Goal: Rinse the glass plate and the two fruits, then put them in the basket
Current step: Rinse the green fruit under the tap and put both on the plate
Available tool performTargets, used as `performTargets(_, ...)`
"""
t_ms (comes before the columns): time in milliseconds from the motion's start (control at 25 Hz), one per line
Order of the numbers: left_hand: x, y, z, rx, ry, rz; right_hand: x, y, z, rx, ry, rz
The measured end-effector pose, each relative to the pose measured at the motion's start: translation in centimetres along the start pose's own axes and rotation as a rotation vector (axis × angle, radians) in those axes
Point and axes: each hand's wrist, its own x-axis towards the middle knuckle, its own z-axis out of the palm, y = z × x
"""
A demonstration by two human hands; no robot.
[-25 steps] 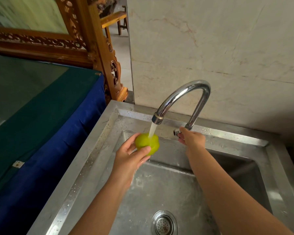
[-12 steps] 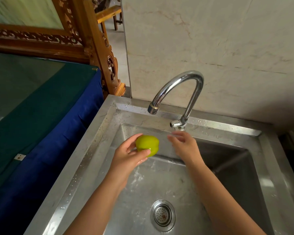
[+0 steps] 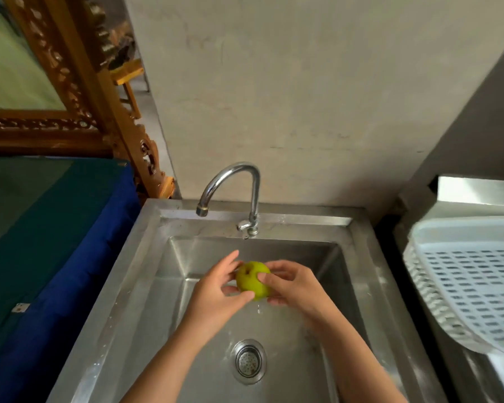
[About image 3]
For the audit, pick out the blue green fabric cover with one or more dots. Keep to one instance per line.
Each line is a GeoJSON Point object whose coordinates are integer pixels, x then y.
{"type": "Point", "coordinates": [54, 264]}

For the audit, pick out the round metal sink drain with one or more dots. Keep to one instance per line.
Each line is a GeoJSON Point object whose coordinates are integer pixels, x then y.
{"type": "Point", "coordinates": [248, 361]}

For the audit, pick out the person's right forearm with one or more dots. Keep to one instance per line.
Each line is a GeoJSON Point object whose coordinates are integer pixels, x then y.
{"type": "Point", "coordinates": [357, 360]}

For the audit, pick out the white plastic dish rack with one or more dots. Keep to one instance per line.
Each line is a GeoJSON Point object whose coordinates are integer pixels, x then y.
{"type": "Point", "coordinates": [470, 289]}

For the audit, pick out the chrome gooseneck faucet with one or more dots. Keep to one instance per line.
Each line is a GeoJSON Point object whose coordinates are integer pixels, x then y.
{"type": "Point", "coordinates": [242, 193]}

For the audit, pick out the green apple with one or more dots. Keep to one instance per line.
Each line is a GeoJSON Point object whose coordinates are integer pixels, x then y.
{"type": "Point", "coordinates": [253, 280]}

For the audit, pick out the small wooden stool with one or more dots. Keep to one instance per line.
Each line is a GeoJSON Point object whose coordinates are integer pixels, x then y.
{"type": "Point", "coordinates": [128, 83]}

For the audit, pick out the person's left hand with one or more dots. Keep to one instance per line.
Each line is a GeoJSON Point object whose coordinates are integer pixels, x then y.
{"type": "Point", "coordinates": [210, 300]}

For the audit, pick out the person's right thumb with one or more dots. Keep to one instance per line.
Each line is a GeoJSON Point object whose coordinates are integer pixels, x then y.
{"type": "Point", "coordinates": [269, 284]}

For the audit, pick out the carved wooden mirror frame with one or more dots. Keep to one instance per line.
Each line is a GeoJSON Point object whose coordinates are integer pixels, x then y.
{"type": "Point", "coordinates": [88, 100]}

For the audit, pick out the person's right hand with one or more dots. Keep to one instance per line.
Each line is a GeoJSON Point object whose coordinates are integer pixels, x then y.
{"type": "Point", "coordinates": [302, 293]}

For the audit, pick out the stainless steel sink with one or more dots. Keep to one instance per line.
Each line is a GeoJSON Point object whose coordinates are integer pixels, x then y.
{"type": "Point", "coordinates": [243, 314]}

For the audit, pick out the person's left forearm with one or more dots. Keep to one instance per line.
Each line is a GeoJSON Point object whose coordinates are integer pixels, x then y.
{"type": "Point", "coordinates": [168, 365]}

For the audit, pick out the person's left thumb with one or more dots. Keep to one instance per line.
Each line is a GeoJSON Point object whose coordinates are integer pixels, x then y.
{"type": "Point", "coordinates": [238, 296]}

